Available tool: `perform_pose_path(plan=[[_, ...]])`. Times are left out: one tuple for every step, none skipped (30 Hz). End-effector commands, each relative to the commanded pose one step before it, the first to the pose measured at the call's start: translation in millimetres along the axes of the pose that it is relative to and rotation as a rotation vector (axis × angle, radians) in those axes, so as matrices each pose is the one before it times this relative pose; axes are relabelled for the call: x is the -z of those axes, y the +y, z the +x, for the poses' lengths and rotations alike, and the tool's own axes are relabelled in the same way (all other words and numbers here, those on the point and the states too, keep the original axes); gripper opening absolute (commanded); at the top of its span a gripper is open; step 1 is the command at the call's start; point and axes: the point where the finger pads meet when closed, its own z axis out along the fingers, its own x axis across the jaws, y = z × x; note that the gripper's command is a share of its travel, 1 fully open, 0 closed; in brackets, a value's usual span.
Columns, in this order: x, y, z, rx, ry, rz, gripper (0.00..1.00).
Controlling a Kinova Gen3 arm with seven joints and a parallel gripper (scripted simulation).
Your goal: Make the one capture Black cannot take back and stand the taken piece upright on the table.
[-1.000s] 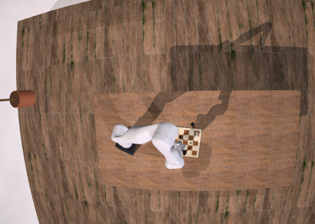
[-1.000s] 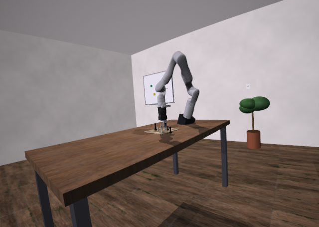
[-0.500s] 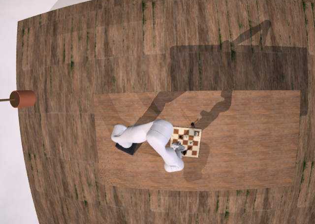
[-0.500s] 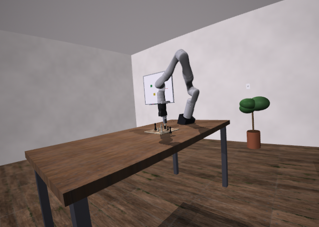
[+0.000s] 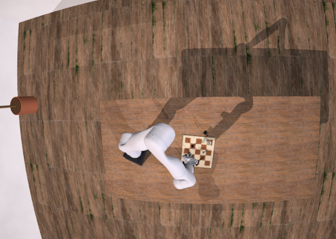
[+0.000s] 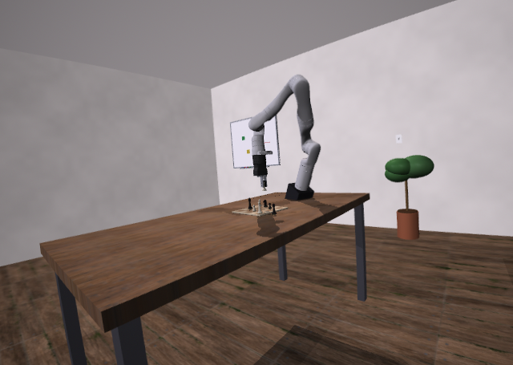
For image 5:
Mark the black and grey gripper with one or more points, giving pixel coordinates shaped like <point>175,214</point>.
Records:
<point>189,161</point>

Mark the chessboard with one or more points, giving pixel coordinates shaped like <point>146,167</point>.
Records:
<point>200,145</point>

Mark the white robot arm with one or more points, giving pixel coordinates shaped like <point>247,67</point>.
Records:
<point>157,141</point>

